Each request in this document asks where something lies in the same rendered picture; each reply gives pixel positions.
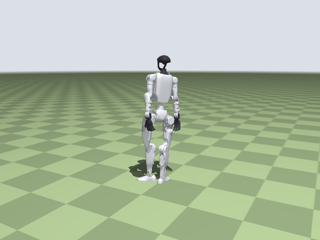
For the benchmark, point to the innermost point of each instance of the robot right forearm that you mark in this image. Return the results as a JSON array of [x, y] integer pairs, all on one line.
[[176, 109]]

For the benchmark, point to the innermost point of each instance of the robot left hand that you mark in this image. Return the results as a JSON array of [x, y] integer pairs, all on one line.
[[149, 123]]

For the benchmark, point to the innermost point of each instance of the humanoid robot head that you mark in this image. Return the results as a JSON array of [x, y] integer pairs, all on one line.
[[164, 60]]

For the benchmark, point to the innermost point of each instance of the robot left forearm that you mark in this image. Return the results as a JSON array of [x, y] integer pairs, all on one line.
[[147, 105]]

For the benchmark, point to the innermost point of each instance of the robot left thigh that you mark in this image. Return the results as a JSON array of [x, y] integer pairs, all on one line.
[[146, 135]]

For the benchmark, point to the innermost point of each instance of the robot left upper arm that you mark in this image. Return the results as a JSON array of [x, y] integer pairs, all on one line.
[[150, 82]]

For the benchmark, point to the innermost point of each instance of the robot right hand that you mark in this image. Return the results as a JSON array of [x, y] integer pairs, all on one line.
[[176, 123]]

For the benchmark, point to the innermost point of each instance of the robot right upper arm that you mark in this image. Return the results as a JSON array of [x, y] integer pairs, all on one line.
[[174, 96]]

